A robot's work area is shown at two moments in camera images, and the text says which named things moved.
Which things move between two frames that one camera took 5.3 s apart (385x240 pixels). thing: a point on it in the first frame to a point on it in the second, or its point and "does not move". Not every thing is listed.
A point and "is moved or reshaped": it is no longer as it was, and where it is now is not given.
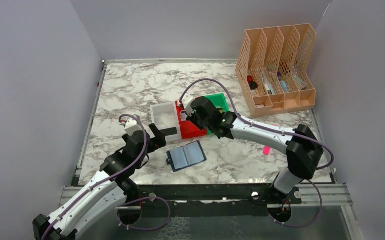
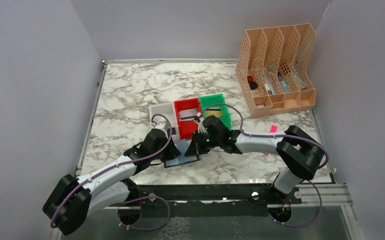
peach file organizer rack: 273,69 does not move
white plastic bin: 164,116 does not move
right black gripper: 191,117 to 195,147
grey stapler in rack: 301,84 does not move
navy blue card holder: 186,156 is moved or reshaped
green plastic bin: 219,100 does not move
